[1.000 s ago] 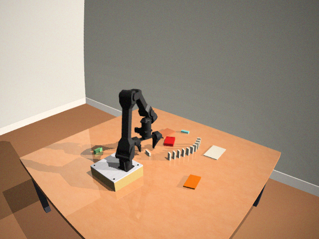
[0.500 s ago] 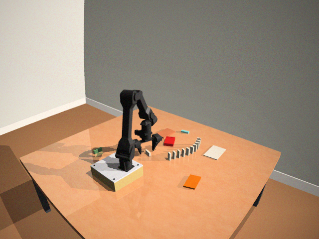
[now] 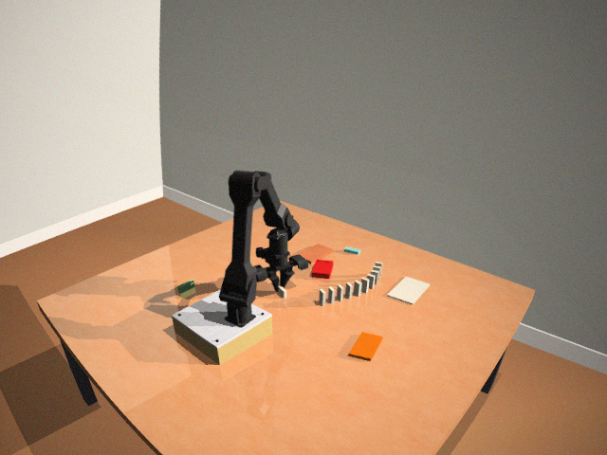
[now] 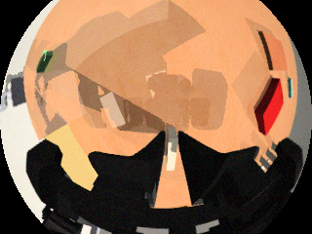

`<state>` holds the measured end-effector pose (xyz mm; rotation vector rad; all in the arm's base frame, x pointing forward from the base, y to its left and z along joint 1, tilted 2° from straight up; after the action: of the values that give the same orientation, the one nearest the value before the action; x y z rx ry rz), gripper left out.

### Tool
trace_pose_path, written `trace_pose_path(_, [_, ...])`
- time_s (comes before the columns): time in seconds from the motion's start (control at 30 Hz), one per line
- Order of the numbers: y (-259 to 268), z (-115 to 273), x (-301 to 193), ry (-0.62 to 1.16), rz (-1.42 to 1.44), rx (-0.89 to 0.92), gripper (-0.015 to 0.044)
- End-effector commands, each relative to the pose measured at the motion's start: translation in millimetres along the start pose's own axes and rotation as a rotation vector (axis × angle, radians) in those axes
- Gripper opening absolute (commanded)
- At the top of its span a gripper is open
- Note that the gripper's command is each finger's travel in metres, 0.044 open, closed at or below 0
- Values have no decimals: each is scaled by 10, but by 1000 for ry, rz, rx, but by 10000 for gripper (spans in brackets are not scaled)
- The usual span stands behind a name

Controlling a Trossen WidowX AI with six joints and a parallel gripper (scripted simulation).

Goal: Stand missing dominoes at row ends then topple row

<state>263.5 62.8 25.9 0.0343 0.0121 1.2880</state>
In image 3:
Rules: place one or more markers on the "small green rectangular block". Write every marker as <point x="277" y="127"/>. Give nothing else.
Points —
<point x="185" y="286"/>

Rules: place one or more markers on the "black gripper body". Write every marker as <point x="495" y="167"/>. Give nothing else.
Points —
<point x="277" y="262"/>

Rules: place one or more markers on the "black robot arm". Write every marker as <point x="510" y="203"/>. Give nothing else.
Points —
<point x="238" y="289"/>

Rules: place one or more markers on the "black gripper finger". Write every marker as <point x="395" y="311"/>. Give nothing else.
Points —
<point x="284" y="277"/>
<point x="275" y="282"/>

